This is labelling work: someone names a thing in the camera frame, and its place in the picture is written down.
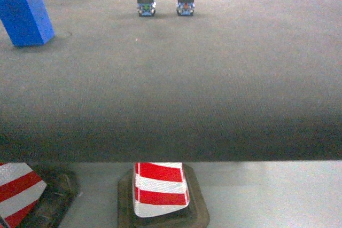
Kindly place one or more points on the blue block part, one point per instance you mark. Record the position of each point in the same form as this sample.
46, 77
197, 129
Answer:
26, 22

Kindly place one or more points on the black conveyor belt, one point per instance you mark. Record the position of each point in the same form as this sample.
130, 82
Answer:
239, 80

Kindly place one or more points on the red white traffic cone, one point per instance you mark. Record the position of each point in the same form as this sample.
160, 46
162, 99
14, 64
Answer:
161, 194

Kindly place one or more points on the red white cone at left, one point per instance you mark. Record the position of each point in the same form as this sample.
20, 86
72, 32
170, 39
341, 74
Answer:
35, 195

